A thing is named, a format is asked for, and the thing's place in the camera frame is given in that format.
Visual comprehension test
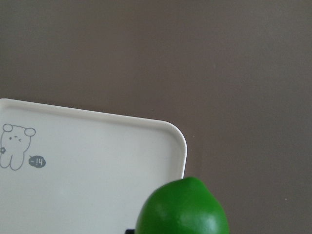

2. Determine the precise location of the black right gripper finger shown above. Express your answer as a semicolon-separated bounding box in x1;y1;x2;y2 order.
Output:
125;229;135;234

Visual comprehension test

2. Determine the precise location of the cream rabbit tray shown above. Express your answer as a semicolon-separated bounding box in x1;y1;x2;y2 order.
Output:
0;98;187;234

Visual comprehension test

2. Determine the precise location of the green lime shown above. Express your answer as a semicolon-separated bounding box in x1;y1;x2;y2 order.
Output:
134;177;230;234

